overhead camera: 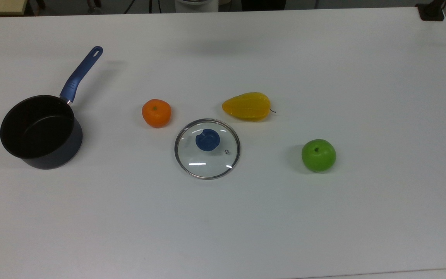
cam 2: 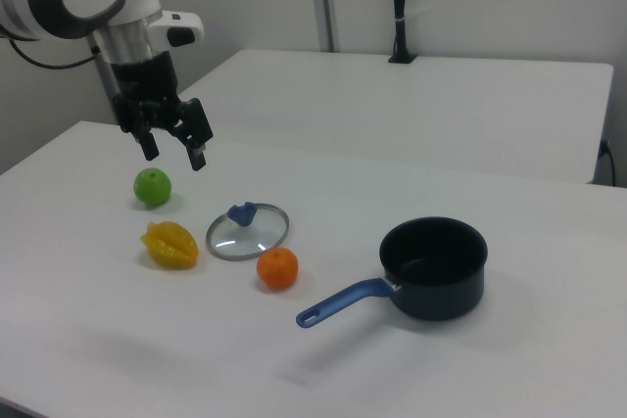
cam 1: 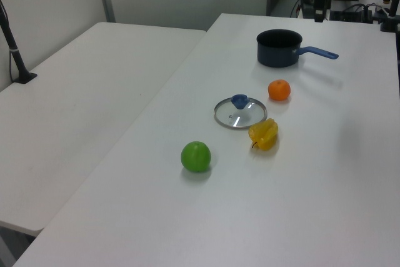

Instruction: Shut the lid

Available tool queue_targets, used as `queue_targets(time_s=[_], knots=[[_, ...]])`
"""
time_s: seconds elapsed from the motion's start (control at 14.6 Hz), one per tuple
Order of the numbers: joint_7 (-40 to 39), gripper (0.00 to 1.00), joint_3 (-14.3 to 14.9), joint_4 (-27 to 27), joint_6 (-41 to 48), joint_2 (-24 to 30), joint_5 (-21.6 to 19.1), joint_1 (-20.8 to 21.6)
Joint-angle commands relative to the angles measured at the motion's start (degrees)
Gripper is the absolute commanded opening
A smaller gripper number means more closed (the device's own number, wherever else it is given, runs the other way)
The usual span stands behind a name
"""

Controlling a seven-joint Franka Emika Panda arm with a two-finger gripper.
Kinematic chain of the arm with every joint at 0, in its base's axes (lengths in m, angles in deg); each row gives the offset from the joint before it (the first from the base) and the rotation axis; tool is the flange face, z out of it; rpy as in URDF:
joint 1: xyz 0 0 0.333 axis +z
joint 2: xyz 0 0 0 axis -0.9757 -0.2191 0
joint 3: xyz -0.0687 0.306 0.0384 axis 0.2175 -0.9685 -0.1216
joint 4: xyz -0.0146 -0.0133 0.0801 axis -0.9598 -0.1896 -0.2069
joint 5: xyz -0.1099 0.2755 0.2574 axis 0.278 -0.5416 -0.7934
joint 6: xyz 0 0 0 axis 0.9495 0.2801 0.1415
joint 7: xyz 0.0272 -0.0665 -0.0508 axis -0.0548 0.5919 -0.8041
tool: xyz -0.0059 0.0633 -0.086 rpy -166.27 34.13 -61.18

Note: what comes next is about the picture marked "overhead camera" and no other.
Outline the glass lid with blue knob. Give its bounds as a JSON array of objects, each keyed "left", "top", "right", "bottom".
[{"left": 174, "top": 119, "right": 241, "bottom": 180}]

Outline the black table clamp mount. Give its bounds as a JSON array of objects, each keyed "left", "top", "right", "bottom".
[{"left": 416, "top": 0, "right": 446, "bottom": 21}]

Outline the orange toy mandarin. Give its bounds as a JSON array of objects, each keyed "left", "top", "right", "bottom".
[{"left": 142, "top": 99, "right": 172, "bottom": 129}]

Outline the black saucepan with blue handle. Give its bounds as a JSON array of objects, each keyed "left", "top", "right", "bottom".
[{"left": 0, "top": 46, "right": 104, "bottom": 170}]

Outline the green toy apple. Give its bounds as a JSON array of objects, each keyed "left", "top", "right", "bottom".
[{"left": 301, "top": 139, "right": 337, "bottom": 173}]

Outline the yellow toy starfruit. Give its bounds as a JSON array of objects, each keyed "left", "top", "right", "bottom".
[{"left": 222, "top": 92, "right": 277, "bottom": 122}]

